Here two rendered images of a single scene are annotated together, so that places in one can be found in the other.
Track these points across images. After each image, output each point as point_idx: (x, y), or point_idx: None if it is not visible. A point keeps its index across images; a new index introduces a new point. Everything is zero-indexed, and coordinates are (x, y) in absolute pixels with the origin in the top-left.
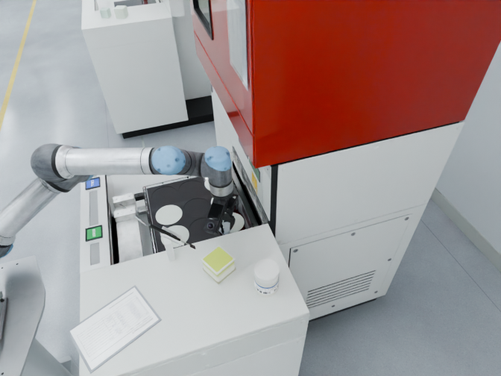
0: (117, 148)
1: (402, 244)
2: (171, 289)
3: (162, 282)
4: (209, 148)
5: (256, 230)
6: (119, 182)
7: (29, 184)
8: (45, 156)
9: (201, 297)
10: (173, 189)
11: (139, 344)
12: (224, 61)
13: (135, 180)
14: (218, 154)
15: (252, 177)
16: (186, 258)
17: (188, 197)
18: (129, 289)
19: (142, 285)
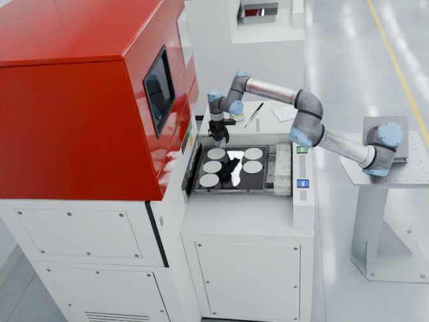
0: (266, 86)
1: None
2: (263, 118)
3: (266, 121)
4: (216, 94)
5: (207, 131)
6: (286, 226)
7: (334, 135)
8: (308, 91)
9: (249, 114)
10: (242, 183)
11: (282, 105)
12: (182, 82)
13: (272, 224)
14: (214, 91)
15: (190, 144)
16: (251, 128)
17: (234, 175)
18: (283, 121)
19: (277, 122)
